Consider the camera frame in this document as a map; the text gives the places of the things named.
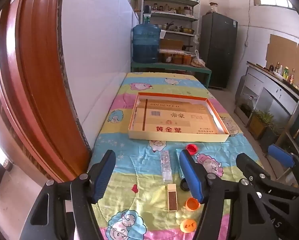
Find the black pan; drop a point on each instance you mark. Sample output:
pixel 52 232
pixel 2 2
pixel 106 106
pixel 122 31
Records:
pixel 187 47

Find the red bottle cap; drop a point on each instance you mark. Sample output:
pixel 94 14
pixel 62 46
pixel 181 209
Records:
pixel 192 149

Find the white plastic bottle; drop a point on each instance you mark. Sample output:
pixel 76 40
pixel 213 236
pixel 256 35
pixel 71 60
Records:
pixel 280 72

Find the white metal shelf rack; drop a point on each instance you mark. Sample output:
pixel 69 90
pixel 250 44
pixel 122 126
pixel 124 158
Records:
pixel 174 18

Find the cardboard sheet on wall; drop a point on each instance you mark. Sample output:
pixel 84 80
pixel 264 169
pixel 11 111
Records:
pixel 282 50

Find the gold brown small box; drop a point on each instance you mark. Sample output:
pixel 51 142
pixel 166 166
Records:
pixel 172 197

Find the blue water jug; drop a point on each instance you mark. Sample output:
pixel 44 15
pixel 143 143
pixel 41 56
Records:
pixel 145 42

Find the jar of orange preserves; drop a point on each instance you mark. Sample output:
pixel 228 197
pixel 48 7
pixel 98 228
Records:
pixel 165 58
pixel 177 59
pixel 187 60

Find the red-brown wooden door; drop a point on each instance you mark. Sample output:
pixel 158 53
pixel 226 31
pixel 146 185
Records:
pixel 39 80

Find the row of small jars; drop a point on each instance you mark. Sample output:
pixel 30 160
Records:
pixel 164 8

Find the plastic bag of bread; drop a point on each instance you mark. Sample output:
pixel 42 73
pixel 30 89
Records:
pixel 197 62

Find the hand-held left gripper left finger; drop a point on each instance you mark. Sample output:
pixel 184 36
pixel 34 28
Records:
pixel 104 177

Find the shallow cardboard tray box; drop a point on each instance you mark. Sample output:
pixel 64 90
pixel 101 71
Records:
pixel 169 120

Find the yellow-green bottle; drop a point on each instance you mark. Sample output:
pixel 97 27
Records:
pixel 286 74

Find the grey kitchen counter cabinet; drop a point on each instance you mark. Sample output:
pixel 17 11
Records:
pixel 269 97

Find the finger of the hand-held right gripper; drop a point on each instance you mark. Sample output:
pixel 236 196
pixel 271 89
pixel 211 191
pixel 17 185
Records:
pixel 279 155
pixel 249 165

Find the orange bottle cap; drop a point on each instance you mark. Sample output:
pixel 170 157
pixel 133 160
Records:
pixel 192 204

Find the red-brown bottle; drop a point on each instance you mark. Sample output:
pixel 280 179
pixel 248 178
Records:
pixel 292 78

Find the orange printed lid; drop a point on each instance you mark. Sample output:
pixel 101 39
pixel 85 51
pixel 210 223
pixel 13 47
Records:
pixel 188 225

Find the yellow bowl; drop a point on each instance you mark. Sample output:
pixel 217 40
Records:
pixel 188 31

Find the brown cardboard box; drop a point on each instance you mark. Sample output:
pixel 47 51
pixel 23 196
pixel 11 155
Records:
pixel 170 44

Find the cartoon printed blanket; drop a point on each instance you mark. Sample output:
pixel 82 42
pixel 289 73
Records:
pixel 139 160

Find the brown planter with plant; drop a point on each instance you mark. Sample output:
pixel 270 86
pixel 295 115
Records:
pixel 258 127

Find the dark refrigerator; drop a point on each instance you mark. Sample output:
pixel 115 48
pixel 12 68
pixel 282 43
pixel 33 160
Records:
pixel 218 50

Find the dark sauce bottle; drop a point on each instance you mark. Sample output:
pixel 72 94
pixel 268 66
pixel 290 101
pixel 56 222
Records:
pixel 271 68

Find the clear plastic bottle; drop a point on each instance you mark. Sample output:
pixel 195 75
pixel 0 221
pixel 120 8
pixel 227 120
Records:
pixel 166 167

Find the green table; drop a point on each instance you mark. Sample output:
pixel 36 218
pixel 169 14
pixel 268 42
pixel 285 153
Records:
pixel 164 67

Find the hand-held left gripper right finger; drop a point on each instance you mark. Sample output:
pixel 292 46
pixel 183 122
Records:
pixel 192 177

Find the dark planter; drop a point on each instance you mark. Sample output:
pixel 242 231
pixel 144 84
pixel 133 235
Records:
pixel 269 140

